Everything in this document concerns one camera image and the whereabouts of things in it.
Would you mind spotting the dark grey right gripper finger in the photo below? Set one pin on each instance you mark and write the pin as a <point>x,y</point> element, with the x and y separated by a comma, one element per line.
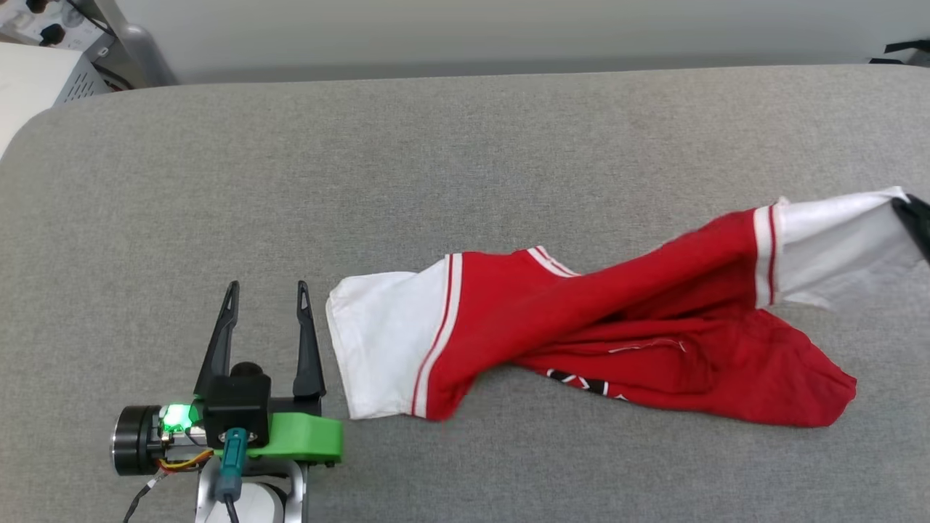
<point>917,225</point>

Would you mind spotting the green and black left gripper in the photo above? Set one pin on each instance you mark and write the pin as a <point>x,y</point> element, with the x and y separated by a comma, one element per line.
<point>305,436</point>

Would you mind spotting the red and white jersey garment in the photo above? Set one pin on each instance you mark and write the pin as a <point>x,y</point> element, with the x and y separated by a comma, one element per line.
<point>581,312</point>

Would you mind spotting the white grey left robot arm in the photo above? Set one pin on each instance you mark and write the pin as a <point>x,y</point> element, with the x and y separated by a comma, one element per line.
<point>254,501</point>

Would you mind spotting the black object behind sofa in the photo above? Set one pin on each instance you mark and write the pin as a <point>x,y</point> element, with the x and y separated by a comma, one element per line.
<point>904,51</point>

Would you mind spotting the grey electronic device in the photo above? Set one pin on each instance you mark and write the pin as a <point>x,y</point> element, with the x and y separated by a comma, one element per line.
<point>138,51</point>

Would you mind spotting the white vented equipment case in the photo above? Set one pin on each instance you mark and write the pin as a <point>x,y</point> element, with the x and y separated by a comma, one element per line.
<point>36,87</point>

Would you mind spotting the panel with black knobs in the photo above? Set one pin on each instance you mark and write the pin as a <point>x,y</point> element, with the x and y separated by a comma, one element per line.
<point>36,18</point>

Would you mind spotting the white partition panel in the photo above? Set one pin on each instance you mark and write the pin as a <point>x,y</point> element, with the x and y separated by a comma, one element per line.
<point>508,29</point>

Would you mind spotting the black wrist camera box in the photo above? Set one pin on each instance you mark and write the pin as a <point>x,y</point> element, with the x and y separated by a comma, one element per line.
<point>236,403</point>

